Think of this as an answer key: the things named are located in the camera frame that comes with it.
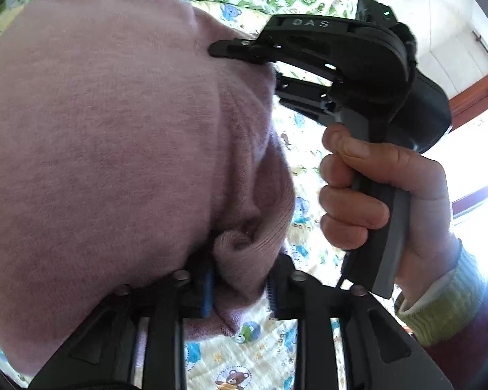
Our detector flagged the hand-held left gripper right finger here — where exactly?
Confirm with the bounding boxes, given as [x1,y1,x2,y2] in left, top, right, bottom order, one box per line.
[266,254,452,390]

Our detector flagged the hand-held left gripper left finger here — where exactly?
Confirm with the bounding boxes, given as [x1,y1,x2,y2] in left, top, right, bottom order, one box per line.
[28,266,217,390]

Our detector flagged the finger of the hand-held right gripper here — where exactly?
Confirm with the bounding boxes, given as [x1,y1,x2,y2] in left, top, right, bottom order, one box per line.
[274,72,340,127]
[207,36,278,66]

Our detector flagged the purple knit sweater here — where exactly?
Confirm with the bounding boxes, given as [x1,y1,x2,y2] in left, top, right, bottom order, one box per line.
[0,0,297,378]

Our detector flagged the person's right forearm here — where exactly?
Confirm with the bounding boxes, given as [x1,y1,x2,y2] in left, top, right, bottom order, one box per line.
[392,236,488,390]

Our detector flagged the person's right hand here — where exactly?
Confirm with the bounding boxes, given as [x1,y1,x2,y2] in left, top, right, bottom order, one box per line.
[319,124,461,295]

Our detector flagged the yellow cartoon bed sheet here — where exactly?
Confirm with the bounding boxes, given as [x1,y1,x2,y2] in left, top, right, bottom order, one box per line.
[0,0,393,390]

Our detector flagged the wooden window frame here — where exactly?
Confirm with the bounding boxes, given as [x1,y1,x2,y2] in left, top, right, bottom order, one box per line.
[447,71,488,220]

